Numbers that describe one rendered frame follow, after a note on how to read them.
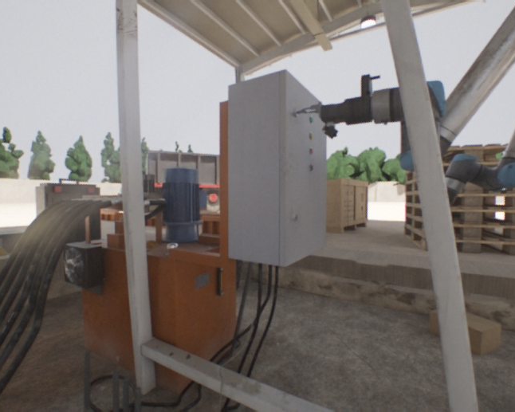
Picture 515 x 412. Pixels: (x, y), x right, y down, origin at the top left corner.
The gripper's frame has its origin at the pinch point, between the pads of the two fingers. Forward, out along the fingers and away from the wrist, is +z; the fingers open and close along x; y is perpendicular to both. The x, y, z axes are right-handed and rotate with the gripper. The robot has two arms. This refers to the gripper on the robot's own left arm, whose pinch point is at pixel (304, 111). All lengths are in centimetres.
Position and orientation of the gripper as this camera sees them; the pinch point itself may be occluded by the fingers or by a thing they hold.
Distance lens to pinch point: 88.3
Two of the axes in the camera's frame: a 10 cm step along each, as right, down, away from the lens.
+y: 0.0, 10.0, 0.3
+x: 5.3, -0.3, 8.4
